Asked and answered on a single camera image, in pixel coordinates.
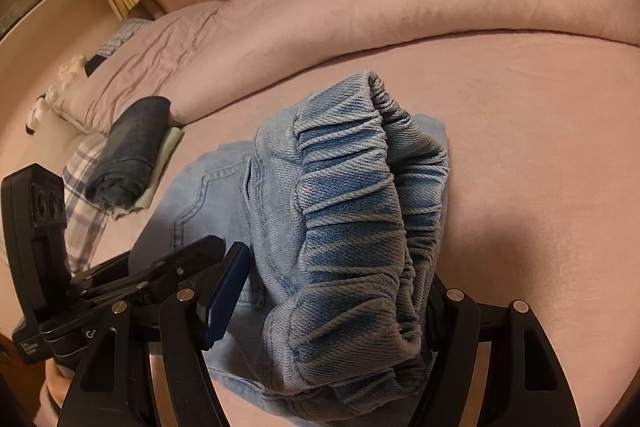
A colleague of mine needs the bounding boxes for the light blue denim pants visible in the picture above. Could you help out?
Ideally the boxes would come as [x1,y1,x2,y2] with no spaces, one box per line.
[129,72,449,426]

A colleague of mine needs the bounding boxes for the left hand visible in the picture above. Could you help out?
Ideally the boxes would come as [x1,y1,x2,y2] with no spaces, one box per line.
[43,359,74,411]

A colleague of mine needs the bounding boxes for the plaid pillow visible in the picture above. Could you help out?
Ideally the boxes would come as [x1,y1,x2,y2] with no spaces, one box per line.
[62,134,108,275]

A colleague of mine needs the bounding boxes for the folded dark denim jeans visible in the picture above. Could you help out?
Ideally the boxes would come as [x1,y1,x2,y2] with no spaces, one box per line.
[85,96,170,211]

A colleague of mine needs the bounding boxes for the folded light green garment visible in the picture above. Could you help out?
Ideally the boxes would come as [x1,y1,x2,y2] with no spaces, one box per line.
[107,127,183,220]

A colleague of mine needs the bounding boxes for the white plush toy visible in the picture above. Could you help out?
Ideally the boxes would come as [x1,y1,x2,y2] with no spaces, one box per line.
[25,54,88,135]

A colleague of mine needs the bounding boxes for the checked blue pillow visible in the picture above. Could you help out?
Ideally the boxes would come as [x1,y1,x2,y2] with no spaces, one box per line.
[84,17,151,77]

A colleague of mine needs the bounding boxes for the pink duvet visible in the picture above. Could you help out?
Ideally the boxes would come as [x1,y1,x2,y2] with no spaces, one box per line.
[56,0,639,132]

